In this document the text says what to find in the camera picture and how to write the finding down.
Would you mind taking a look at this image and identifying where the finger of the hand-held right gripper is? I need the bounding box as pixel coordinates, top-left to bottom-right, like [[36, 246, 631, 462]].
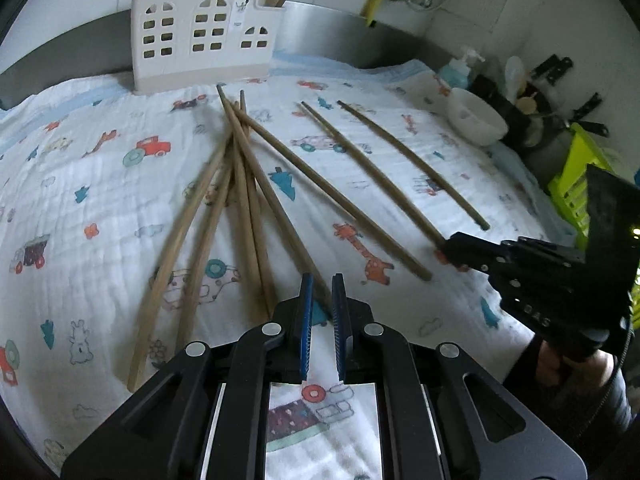
[[444, 231, 587, 288]]

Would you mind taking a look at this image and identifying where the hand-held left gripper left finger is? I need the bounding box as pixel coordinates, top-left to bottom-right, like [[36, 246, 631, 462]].
[[60, 274, 316, 480]]

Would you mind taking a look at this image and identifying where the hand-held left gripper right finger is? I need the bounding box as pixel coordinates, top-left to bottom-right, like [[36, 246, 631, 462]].
[[331, 274, 589, 480]]

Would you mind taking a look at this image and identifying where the pile of wooden chopsticks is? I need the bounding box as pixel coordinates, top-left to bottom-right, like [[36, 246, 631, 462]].
[[125, 85, 434, 394]]

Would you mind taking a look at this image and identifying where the white house-shaped utensil holder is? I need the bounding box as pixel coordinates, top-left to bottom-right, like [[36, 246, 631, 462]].
[[131, 0, 287, 95]]

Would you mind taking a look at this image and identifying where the person's right hand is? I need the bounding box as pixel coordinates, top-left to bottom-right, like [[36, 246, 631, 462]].
[[532, 336, 621, 392]]

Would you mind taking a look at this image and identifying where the green plastic rack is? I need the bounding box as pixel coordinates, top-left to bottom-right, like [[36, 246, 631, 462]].
[[547, 122, 640, 327]]

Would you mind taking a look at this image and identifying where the white bowl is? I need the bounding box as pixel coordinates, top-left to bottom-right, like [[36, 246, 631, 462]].
[[446, 87, 510, 147]]

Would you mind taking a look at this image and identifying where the black pot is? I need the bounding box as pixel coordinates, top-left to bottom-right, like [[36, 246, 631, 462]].
[[469, 74, 553, 147]]

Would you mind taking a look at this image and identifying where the blue soap pump bottle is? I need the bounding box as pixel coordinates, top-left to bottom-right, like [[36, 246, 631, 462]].
[[439, 45, 487, 90]]

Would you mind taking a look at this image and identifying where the printed white cloth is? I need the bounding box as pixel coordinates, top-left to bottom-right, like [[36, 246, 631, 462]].
[[0, 50, 583, 480]]

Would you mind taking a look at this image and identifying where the black handled knife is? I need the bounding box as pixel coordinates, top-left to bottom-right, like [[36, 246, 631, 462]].
[[530, 54, 575, 87], [576, 119, 609, 139], [569, 92, 602, 122]]

